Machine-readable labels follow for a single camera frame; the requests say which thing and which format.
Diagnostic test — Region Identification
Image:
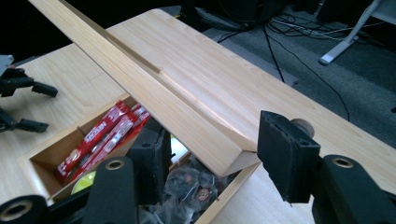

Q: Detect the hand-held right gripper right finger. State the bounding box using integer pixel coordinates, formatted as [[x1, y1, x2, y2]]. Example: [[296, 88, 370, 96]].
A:
[[256, 110, 321, 204]]

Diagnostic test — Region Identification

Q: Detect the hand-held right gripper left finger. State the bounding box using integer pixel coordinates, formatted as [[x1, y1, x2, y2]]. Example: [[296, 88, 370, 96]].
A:
[[129, 119, 173, 206]]

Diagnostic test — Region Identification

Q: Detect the wooden tea box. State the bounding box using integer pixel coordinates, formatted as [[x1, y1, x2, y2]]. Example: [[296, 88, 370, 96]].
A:
[[18, 0, 262, 224]]

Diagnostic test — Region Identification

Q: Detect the red stick packet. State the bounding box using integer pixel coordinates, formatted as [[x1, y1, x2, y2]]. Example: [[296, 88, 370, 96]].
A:
[[69, 105, 148, 183], [55, 100, 131, 185], [118, 110, 152, 147]]

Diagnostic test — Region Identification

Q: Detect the pile of dark tea bags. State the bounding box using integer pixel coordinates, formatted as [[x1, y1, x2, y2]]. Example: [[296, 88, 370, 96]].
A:
[[138, 155, 247, 224]]

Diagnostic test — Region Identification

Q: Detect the large green capsule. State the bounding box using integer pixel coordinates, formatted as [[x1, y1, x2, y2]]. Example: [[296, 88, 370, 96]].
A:
[[70, 170, 97, 195]]

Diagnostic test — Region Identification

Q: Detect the grey floor plate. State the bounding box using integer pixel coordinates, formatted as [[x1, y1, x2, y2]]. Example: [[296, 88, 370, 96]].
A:
[[217, 33, 301, 89]]

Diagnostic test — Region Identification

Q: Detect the dark metal stand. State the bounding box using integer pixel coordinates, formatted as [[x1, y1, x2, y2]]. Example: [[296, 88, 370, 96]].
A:
[[180, 0, 283, 33]]

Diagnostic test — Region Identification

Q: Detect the curved black floor cable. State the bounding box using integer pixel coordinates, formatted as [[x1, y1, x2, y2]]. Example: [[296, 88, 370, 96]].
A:
[[267, 31, 351, 122]]

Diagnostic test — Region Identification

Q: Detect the straight black floor cable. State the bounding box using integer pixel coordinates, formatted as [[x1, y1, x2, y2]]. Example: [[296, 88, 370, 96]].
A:
[[262, 24, 286, 84]]

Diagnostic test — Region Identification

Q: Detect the tangle of floor cables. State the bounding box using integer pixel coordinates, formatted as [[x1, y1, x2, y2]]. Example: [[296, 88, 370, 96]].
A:
[[269, 13, 389, 43]]

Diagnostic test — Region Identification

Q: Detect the white desk frame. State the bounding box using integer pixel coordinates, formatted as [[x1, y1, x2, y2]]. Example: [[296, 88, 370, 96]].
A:
[[318, 0, 396, 66]]

